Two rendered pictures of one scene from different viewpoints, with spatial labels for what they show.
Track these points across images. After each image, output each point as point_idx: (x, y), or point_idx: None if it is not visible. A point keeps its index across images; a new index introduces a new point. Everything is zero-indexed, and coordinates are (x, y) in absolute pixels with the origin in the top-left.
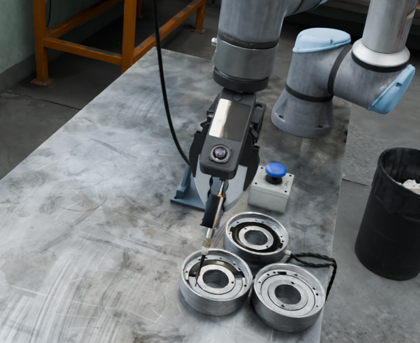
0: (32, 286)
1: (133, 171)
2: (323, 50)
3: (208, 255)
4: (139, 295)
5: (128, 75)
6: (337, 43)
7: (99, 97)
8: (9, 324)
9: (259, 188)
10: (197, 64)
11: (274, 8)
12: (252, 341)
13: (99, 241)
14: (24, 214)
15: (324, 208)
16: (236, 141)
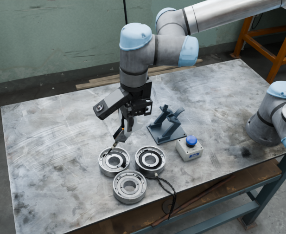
0: (70, 124)
1: (149, 107)
2: (275, 96)
3: (123, 152)
4: (92, 148)
5: (206, 67)
6: (284, 96)
7: (179, 71)
8: (52, 130)
9: (179, 143)
10: (249, 76)
11: (130, 58)
12: (102, 190)
13: (104, 124)
14: (96, 100)
15: (207, 173)
16: (107, 107)
